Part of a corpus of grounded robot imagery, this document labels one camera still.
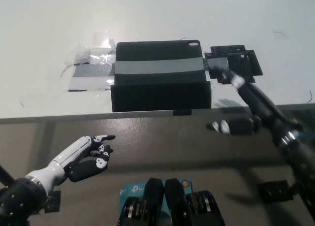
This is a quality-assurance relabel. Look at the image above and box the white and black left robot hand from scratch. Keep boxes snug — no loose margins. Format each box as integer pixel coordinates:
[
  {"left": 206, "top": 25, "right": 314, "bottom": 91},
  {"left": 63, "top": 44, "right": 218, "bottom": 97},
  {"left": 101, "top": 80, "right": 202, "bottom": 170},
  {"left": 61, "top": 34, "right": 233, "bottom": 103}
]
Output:
[{"left": 26, "top": 134, "right": 116, "bottom": 191}]

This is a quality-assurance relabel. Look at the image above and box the teal tp-link box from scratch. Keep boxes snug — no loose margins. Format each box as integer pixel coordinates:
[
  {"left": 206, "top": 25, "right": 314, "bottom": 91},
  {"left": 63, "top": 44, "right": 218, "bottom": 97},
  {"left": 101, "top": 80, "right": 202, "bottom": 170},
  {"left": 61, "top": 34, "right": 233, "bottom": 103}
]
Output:
[{"left": 119, "top": 178, "right": 195, "bottom": 213}]

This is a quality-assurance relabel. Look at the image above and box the black tablet cover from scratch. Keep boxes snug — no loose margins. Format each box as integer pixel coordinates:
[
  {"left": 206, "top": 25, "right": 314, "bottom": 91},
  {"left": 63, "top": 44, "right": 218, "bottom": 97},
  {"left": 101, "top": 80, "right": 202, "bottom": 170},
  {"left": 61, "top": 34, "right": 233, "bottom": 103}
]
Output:
[{"left": 110, "top": 40, "right": 212, "bottom": 113}]

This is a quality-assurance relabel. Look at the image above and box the black tape patch on table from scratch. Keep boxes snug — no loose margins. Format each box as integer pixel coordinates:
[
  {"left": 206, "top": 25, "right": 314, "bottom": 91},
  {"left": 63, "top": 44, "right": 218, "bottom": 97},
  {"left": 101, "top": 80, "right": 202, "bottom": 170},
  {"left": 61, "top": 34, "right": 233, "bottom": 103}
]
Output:
[{"left": 204, "top": 44, "right": 264, "bottom": 84}]

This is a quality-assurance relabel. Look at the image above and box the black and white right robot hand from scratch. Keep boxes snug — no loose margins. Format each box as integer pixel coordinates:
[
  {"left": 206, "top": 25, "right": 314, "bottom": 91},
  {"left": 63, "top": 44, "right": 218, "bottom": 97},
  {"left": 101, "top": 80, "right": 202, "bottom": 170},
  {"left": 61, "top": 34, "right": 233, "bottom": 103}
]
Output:
[{"left": 206, "top": 65, "right": 296, "bottom": 143}]

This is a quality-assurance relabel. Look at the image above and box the crumpled clear tape patch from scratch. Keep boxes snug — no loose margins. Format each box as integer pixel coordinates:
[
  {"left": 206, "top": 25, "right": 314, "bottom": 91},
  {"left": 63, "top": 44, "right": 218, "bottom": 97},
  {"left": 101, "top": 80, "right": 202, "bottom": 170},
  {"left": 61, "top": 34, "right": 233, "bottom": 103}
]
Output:
[{"left": 64, "top": 30, "right": 118, "bottom": 66}]

